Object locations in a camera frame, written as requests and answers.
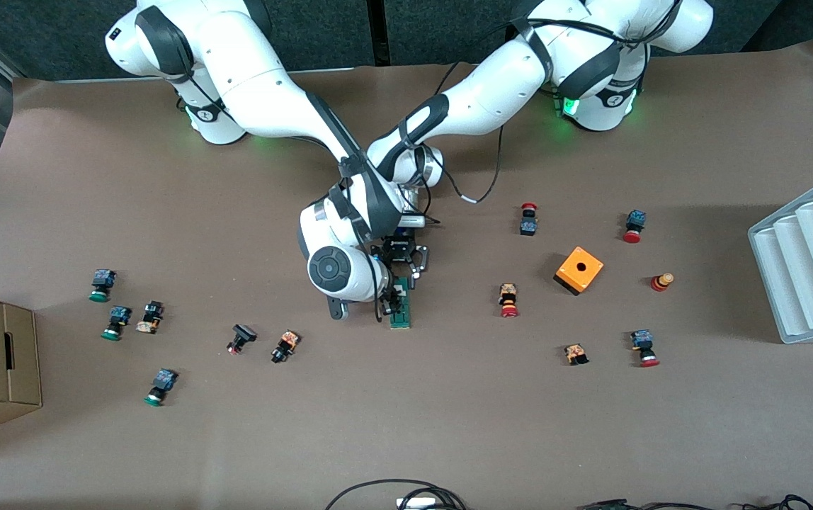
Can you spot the red yellow button cap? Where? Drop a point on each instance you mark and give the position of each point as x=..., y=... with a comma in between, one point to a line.
x=660, y=282

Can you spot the black red push button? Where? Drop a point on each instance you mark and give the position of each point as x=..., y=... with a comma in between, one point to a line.
x=242, y=333

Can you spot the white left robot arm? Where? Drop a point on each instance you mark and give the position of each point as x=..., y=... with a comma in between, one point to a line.
x=491, y=92

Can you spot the orange button enclosure box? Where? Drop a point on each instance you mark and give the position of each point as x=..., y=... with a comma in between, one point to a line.
x=580, y=269

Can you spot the black orange selector switch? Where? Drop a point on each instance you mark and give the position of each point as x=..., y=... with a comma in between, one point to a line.
x=286, y=346

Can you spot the red mushroom button orange block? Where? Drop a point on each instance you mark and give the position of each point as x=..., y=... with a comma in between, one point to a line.
x=508, y=297

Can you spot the black vertical post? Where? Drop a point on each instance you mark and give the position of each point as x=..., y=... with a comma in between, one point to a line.
x=378, y=32

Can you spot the red button blue block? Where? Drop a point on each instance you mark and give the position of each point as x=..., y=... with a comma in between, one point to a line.
x=635, y=219
x=642, y=340

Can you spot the white ridged plastic tray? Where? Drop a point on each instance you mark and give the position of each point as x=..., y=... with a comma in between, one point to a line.
x=810, y=283

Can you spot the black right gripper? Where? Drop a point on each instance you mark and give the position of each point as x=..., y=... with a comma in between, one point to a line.
x=393, y=300

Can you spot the green push button switch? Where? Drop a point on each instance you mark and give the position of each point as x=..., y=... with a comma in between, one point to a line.
x=102, y=280
x=163, y=382
x=117, y=316

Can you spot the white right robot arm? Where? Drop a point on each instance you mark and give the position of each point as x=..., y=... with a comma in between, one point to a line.
x=265, y=92

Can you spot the green load switch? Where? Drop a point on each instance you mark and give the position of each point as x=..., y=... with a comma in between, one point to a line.
x=403, y=315

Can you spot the small orange contact block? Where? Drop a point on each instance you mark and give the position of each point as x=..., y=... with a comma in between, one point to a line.
x=576, y=353

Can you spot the white plug adapter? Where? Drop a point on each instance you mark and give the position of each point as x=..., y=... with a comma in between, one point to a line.
x=417, y=503

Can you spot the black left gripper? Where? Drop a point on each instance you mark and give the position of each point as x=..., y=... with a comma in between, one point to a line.
x=401, y=251

